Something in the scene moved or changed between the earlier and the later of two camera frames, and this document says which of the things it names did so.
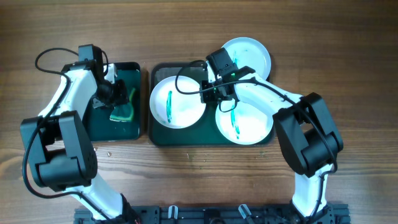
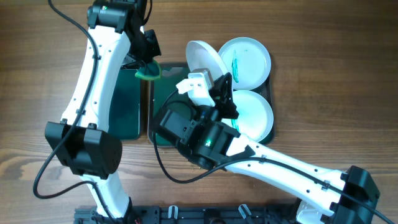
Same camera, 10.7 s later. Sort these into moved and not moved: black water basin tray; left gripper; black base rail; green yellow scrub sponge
Moved: green yellow scrub sponge; left gripper
Not moved: black base rail; black water basin tray
